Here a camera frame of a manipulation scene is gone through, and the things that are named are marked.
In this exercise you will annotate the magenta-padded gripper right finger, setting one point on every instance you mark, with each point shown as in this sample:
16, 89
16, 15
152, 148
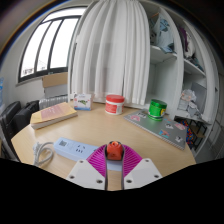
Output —
141, 171

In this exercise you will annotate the light blue power strip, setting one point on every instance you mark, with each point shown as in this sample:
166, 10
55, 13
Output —
73, 149

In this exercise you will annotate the black chair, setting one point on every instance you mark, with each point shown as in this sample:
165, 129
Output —
15, 118

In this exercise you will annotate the white curtain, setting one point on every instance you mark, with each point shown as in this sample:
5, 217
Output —
113, 50

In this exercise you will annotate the yellow and pink book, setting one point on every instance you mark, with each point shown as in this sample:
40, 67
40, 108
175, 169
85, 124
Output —
53, 114

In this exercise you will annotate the colourful patterned bag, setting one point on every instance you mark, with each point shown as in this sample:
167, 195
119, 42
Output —
189, 133

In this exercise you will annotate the white jar with red lid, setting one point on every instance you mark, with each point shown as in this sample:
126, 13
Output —
114, 105

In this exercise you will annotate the white radiator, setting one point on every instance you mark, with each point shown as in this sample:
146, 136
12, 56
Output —
51, 101

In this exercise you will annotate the orange charger block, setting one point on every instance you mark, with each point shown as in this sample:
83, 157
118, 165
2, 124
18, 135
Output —
114, 150

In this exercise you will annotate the dark-framed window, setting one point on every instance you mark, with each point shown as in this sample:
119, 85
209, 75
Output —
50, 43

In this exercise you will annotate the small white printed box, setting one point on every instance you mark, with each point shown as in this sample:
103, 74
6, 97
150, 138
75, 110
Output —
82, 101

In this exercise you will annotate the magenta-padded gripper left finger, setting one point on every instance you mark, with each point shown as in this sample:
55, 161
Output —
83, 171

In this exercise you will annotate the dark-framed wooden chair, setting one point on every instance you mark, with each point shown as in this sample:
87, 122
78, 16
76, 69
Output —
200, 130

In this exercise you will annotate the grey laptop with stickers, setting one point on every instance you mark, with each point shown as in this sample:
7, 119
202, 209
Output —
160, 128

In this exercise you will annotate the white shelf unit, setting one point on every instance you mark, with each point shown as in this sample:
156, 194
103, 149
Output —
173, 76

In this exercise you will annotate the cardboard box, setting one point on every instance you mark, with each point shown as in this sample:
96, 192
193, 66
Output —
55, 83

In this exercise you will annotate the green round can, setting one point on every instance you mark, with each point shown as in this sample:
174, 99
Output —
157, 109

